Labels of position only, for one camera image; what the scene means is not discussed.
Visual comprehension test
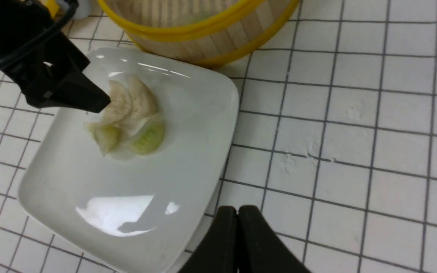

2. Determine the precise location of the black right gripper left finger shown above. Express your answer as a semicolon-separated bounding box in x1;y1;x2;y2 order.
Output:
179;206;238;273

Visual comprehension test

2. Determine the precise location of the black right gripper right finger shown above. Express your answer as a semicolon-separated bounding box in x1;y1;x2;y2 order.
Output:
237;206;310;273

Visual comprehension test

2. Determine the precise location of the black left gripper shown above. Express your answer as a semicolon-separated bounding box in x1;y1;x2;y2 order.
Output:
0;0;111;113

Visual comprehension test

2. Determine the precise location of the pale green steamed dumpling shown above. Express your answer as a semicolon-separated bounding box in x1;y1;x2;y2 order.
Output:
83;122;123;157

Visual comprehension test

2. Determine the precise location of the white steamed dumpling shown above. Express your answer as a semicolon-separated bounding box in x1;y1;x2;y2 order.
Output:
120;76;160;135

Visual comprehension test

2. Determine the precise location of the white square plate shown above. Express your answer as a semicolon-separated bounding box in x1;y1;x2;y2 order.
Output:
17;47;239;273

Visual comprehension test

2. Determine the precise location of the white grid tablecloth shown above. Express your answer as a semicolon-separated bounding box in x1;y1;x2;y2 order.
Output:
0;0;437;273

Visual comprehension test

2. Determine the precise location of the bamboo steamer basket yellow rim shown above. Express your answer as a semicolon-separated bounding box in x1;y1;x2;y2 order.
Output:
98;0;299;69

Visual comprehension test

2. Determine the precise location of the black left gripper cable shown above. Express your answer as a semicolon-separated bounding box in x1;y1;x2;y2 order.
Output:
0;0;79;86

